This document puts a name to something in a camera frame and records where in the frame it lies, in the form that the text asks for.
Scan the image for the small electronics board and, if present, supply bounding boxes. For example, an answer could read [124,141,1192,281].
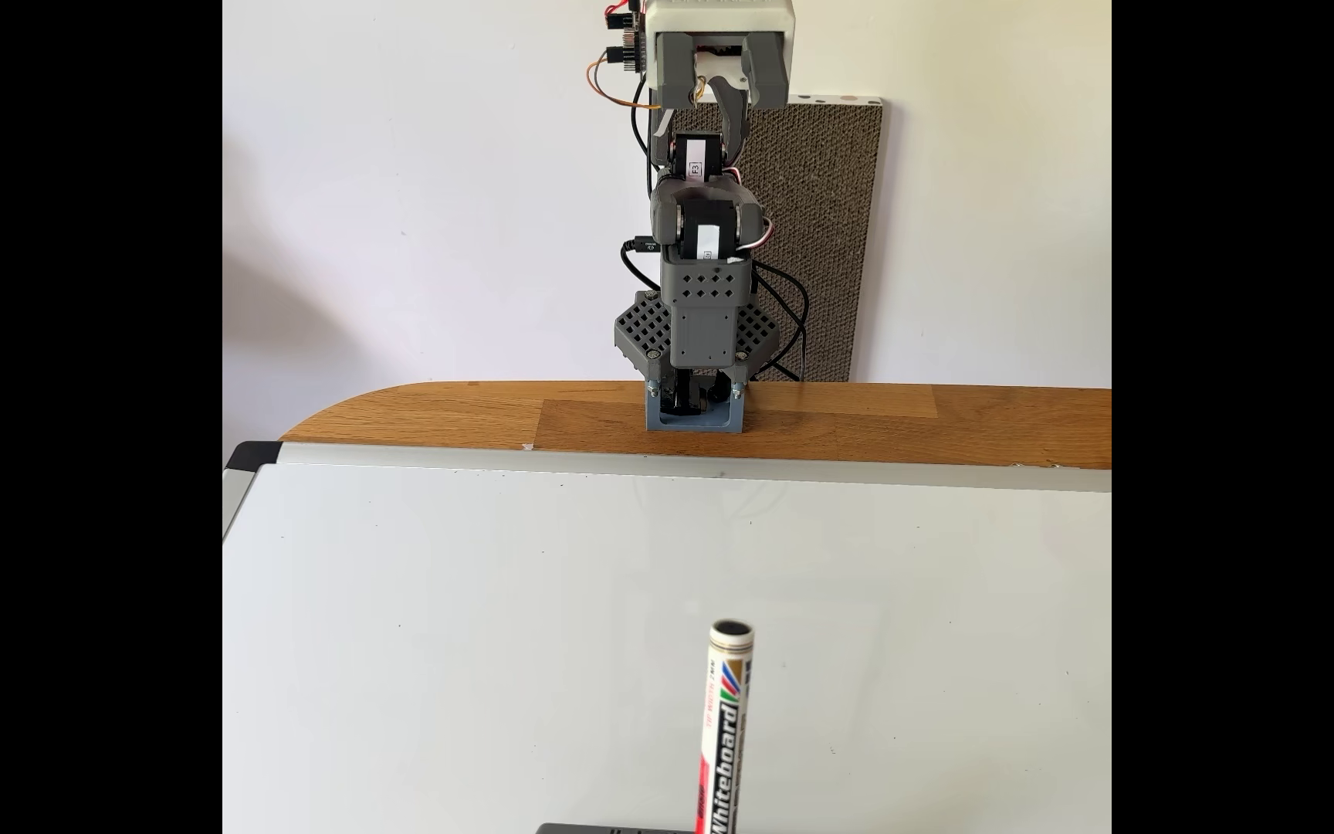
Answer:
[604,0,648,73]

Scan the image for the whiteboard marker pen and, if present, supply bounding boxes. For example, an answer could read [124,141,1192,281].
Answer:
[695,619,757,834]

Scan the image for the brown corrugated cardboard panel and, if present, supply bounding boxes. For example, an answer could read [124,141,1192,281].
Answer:
[667,95,886,384]

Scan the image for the orange wire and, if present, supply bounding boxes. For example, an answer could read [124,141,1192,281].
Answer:
[586,54,664,113]

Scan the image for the whiteboard with grey frame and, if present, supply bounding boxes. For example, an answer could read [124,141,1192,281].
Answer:
[222,440,1112,834]

